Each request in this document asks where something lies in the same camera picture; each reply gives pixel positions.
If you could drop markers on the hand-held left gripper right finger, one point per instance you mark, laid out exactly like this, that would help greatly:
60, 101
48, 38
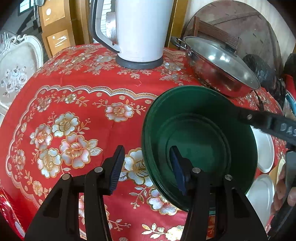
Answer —
179, 171

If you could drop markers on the grey kettle base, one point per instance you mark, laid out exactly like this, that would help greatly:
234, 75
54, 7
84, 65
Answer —
138, 64

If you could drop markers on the round wooden tabletop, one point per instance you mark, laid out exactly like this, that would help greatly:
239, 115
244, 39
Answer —
242, 23

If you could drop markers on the red plastic basin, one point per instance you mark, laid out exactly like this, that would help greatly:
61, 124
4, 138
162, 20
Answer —
291, 82

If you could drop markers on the dark green bowl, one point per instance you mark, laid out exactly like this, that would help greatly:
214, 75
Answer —
208, 129

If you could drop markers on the dark framed window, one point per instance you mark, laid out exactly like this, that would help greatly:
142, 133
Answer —
24, 4

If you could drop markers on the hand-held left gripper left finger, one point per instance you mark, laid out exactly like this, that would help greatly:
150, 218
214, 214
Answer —
115, 171

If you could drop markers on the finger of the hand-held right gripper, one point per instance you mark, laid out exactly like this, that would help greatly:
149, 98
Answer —
252, 118

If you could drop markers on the white carved chair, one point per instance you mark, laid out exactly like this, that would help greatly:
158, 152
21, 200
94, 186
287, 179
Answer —
18, 62

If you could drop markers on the white plate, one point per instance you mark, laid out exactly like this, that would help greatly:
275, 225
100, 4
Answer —
263, 150
261, 197

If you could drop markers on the person's right hand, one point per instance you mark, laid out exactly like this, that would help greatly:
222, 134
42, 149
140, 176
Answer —
281, 185

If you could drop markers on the brown wooden rack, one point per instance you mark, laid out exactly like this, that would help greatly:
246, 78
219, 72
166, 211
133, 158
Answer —
215, 31

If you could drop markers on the red floral tablecloth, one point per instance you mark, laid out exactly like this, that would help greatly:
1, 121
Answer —
81, 92

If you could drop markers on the white electric kettle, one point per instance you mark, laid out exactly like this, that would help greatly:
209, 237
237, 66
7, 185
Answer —
141, 30

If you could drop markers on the steel pot with glass lid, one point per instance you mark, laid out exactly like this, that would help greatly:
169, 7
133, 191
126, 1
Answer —
215, 69

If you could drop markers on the red glossy plastic object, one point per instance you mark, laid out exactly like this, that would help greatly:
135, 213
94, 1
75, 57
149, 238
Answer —
7, 208

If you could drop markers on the black plastic bag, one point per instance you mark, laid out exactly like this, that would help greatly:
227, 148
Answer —
261, 69
290, 63

